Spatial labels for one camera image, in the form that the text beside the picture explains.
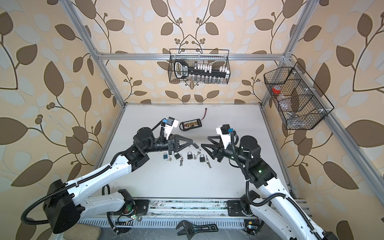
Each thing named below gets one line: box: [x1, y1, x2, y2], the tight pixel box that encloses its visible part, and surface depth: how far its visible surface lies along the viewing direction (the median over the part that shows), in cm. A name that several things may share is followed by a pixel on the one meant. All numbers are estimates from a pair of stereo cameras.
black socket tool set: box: [174, 59, 230, 79], surface depth 84 cm
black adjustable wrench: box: [175, 220, 219, 240], surface depth 70 cm
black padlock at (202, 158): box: [199, 154, 206, 163], surface depth 93 cm
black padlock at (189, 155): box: [187, 151, 193, 160], surface depth 95 cm
